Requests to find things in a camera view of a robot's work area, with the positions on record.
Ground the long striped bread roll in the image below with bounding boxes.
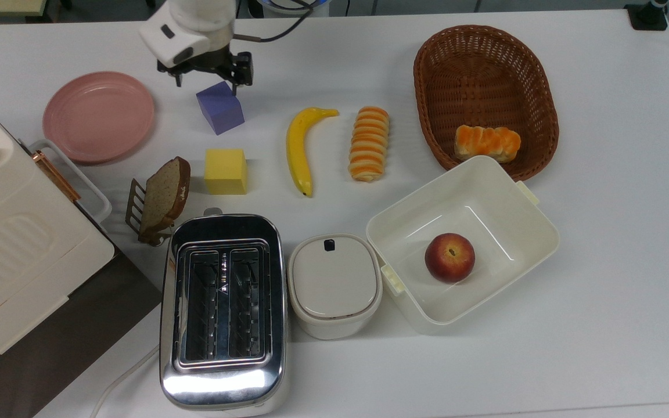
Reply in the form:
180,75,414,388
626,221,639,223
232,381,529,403
348,106,391,182

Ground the purple cube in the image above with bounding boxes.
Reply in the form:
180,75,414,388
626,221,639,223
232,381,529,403
196,81,246,135

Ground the red apple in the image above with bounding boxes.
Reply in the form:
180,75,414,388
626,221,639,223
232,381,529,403
425,233,476,284

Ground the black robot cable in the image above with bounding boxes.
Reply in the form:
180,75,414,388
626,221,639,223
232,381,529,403
232,0,319,43

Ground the brown bread slice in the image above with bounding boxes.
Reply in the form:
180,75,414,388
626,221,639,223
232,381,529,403
139,156,191,237

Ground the pink plate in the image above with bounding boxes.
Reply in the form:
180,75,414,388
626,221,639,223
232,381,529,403
42,71,156,164

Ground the yellow cube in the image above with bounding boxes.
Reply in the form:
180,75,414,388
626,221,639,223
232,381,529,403
204,149,249,196

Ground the white appliance with handle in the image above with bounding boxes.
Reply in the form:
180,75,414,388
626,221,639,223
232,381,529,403
0,87,116,381

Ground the short striped bread loaf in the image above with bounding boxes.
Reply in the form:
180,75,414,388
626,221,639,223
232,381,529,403
454,124,522,164

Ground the white toaster cable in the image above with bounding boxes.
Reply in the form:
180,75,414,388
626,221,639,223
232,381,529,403
89,345,161,418

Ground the pale yellow desk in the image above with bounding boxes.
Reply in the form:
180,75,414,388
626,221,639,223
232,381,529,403
0,0,48,17

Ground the yellow banana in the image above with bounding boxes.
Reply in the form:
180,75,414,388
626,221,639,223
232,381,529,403
286,107,340,199

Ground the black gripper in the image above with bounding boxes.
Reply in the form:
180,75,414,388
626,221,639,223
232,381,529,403
157,49,254,96

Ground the chrome two-slot toaster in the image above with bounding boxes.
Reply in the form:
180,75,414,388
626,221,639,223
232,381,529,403
159,208,290,416

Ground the small white lidded container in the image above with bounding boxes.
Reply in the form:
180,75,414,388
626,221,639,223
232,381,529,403
287,233,383,341

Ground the brown wicker basket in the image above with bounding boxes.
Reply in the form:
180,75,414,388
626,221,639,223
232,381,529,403
413,24,560,182

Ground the metal toast rack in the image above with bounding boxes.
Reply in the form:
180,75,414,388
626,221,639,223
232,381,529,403
125,178,174,247

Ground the black camera stand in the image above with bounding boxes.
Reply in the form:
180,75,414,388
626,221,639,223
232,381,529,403
625,0,669,31

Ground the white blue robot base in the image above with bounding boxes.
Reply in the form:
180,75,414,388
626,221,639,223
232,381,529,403
258,0,330,16

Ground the open white plastic container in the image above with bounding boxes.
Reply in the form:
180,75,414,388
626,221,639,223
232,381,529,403
366,155,560,334

